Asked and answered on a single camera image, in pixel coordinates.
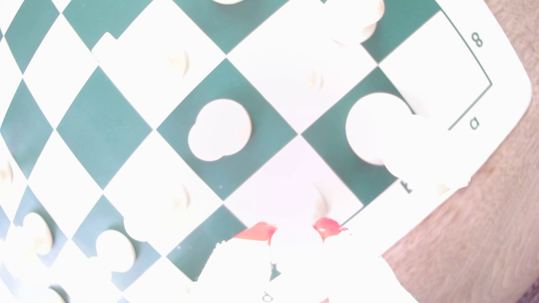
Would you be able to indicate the white chess rook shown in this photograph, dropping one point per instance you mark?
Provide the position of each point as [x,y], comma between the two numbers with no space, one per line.
[139,57]

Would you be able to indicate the large white chess piece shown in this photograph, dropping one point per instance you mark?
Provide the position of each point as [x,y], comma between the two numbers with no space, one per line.
[387,130]

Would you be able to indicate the white chess pawn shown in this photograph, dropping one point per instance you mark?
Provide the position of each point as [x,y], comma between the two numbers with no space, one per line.
[221,129]

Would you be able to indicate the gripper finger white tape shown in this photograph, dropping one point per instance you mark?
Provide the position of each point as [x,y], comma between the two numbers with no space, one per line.
[358,269]
[240,265]

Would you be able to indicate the green and white chess mat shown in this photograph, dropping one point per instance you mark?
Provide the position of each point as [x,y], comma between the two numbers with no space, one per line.
[236,181]

